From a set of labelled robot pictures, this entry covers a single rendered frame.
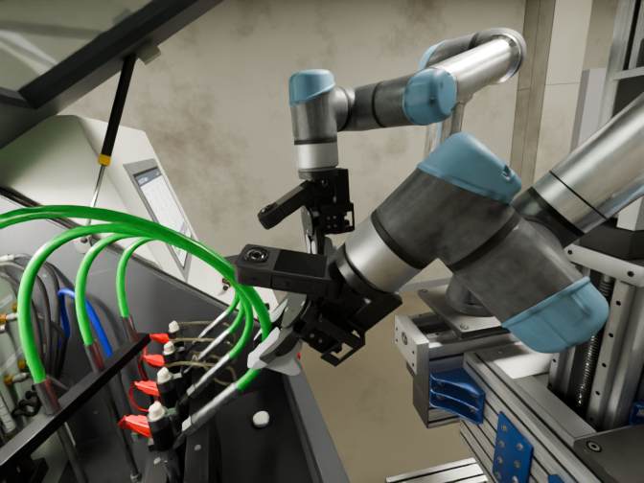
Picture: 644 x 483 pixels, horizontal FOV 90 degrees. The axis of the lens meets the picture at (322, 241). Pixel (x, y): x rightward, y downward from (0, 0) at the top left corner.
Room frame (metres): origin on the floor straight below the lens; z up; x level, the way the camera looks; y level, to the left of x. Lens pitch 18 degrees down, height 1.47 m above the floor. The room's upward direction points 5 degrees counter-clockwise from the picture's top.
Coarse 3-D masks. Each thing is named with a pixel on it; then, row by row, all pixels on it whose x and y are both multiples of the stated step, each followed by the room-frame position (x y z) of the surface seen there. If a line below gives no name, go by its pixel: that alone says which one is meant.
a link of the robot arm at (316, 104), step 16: (288, 80) 0.57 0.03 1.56; (304, 80) 0.54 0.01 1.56; (320, 80) 0.55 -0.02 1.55; (304, 96) 0.54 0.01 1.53; (320, 96) 0.54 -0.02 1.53; (336, 96) 0.57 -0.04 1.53; (304, 112) 0.54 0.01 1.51; (320, 112) 0.54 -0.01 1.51; (336, 112) 0.56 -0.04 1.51; (304, 128) 0.55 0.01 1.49; (320, 128) 0.54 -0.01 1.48; (336, 128) 0.59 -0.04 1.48; (304, 144) 0.55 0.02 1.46
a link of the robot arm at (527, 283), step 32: (512, 224) 0.24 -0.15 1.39; (480, 256) 0.24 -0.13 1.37; (512, 256) 0.23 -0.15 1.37; (544, 256) 0.23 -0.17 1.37; (480, 288) 0.24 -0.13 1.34; (512, 288) 0.23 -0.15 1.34; (544, 288) 0.22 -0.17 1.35; (576, 288) 0.22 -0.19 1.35; (512, 320) 0.23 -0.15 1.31; (544, 320) 0.22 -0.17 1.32; (576, 320) 0.21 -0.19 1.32; (544, 352) 0.22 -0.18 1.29
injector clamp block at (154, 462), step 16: (208, 368) 0.63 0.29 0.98; (192, 384) 0.58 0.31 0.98; (208, 384) 0.58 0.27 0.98; (192, 400) 0.53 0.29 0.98; (208, 400) 0.53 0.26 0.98; (208, 432) 0.45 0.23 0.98; (176, 448) 0.45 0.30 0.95; (192, 448) 0.42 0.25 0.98; (208, 448) 0.42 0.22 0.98; (160, 464) 0.40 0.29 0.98; (192, 464) 0.39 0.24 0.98; (208, 464) 0.39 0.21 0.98; (144, 480) 0.37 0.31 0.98; (160, 480) 0.37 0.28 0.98; (192, 480) 0.37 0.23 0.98; (208, 480) 0.37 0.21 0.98
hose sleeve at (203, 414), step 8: (232, 384) 0.35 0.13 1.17; (224, 392) 0.35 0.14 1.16; (232, 392) 0.34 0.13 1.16; (240, 392) 0.34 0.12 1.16; (216, 400) 0.34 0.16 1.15; (224, 400) 0.34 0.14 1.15; (232, 400) 0.34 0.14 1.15; (200, 408) 0.35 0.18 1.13; (208, 408) 0.34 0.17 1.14; (216, 408) 0.34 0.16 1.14; (192, 416) 0.35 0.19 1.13; (200, 416) 0.34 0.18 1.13; (208, 416) 0.34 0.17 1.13; (200, 424) 0.34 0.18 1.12
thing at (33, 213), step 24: (0, 216) 0.33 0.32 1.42; (24, 216) 0.33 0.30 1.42; (48, 216) 0.33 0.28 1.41; (72, 216) 0.33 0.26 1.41; (96, 216) 0.33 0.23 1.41; (120, 216) 0.34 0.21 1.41; (168, 240) 0.34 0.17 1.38; (192, 240) 0.35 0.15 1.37; (216, 264) 0.35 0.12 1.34; (240, 288) 0.35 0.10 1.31; (264, 312) 0.35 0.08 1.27; (264, 336) 0.35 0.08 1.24; (240, 384) 0.35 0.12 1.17
